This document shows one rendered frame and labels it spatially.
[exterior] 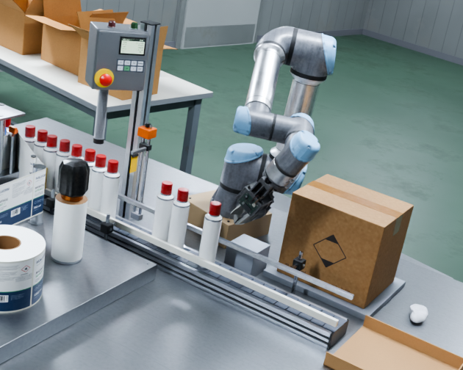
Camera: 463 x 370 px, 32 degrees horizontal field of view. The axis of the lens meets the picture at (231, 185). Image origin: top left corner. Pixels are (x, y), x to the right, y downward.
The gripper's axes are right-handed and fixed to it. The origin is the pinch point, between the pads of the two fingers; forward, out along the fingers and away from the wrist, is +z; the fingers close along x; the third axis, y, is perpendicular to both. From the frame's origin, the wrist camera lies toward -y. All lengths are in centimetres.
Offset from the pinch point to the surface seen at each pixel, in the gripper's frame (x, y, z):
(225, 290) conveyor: 12.3, 5.2, 16.0
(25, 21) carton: -197, -141, 123
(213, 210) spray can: -6.9, 2.4, 2.9
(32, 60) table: -178, -138, 134
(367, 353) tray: 51, 0, -3
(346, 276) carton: 31.4, -18.3, -3.2
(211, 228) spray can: -3.6, 3.1, 7.3
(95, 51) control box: -67, 1, -1
